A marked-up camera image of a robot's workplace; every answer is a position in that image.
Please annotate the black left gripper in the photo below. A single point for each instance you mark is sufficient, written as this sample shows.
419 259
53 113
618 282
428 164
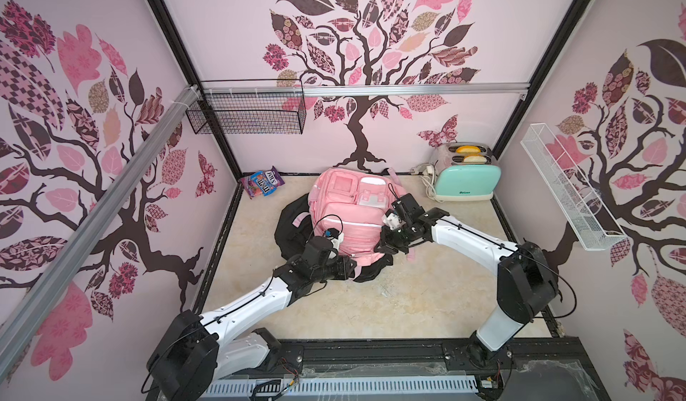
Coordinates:
342 272

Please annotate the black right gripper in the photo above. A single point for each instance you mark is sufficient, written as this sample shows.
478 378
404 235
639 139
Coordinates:
391 238

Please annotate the pink backpack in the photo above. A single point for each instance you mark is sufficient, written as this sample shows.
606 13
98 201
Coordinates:
354 203

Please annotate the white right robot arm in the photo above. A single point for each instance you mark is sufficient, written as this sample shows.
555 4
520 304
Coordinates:
525 281

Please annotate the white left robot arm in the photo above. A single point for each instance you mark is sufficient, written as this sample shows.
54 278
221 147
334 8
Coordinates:
225 331

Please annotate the purple candy bag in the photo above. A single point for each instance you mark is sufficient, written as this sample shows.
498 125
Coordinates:
262 183

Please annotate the mint green toaster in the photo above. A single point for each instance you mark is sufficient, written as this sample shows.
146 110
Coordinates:
456 181

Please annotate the yellow toast slice front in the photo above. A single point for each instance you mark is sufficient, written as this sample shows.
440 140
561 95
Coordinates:
476 159

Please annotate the yellow toast slice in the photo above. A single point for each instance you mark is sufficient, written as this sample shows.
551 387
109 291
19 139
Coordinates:
476 159
468 150

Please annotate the yellow toast slice back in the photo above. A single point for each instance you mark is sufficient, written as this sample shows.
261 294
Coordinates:
468 150

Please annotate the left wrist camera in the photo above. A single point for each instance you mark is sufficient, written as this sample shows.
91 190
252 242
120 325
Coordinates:
335 236

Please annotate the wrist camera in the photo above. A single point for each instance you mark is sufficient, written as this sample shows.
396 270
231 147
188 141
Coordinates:
404 211
335 236

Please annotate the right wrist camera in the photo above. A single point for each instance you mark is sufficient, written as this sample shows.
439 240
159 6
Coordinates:
404 211

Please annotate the white vented cable duct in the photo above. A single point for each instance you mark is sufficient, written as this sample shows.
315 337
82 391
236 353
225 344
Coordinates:
346 387

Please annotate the aluminium rail back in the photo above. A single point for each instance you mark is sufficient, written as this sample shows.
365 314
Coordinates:
380 90

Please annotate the aluminium rail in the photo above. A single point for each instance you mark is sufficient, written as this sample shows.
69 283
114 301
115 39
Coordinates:
380 90
37 304

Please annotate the black wire basket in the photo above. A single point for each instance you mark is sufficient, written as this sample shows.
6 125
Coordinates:
254 106

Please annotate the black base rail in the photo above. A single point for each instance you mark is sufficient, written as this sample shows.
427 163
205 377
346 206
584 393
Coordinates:
295 355

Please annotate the white wire shelf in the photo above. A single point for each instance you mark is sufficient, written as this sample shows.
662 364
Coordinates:
595 227

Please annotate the aluminium rail left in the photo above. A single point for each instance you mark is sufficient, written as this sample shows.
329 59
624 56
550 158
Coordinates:
37 304

